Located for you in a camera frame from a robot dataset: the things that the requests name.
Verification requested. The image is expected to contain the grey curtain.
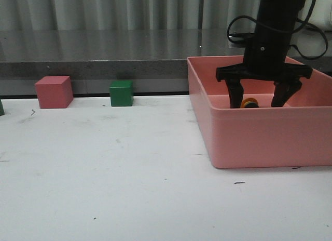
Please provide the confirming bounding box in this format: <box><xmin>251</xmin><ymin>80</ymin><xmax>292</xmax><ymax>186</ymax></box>
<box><xmin>1</xmin><ymin>0</ymin><xmax>259</xmax><ymax>31</ymax></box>

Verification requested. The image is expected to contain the grey stone counter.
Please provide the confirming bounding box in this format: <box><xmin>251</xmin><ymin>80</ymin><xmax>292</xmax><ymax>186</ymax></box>
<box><xmin>0</xmin><ymin>28</ymin><xmax>332</xmax><ymax>79</ymax></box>

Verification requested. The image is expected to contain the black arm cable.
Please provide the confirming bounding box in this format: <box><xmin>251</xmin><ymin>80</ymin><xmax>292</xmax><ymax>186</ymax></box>
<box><xmin>227</xmin><ymin>0</ymin><xmax>328</xmax><ymax>60</ymax></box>

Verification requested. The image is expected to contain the green cube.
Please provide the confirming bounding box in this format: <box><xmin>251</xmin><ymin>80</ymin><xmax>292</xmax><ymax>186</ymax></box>
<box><xmin>109</xmin><ymin>80</ymin><xmax>133</xmax><ymax>106</ymax></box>

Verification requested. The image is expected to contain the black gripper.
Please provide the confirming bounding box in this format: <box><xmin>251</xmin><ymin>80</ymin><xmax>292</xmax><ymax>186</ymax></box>
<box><xmin>216</xmin><ymin>30</ymin><xmax>312</xmax><ymax>109</ymax></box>

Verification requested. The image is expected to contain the dark green block at edge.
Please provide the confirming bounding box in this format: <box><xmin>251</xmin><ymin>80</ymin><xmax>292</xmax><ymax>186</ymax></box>
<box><xmin>0</xmin><ymin>100</ymin><xmax>5</xmax><ymax>116</ymax></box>

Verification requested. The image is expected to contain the white kitchen appliance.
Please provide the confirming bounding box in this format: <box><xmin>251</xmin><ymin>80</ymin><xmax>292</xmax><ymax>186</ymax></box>
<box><xmin>298</xmin><ymin>0</ymin><xmax>331</xmax><ymax>31</ymax></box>

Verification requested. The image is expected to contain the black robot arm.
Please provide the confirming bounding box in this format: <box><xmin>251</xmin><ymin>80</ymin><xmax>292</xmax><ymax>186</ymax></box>
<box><xmin>216</xmin><ymin>0</ymin><xmax>312</xmax><ymax>109</ymax></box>

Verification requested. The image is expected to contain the pink plastic bin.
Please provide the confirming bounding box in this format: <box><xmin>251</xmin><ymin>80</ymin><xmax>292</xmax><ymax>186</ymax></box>
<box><xmin>187</xmin><ymin>56</ymin><xmax>331</xmax><ymax>168</ymax></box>

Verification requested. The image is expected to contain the yellow push button switch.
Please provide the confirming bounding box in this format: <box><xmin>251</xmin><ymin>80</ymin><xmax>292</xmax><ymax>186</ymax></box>
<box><xmin>240</xmin><ymin>98</ymin><xmax>259</xmax><ymax>108</ymax></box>

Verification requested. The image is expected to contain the pink cube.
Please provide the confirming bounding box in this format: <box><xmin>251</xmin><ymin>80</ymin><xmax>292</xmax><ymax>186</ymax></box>
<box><xmin>34</xmin><ymin>76</ymin><xmax>73</xmax><ymax>109</ymax></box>

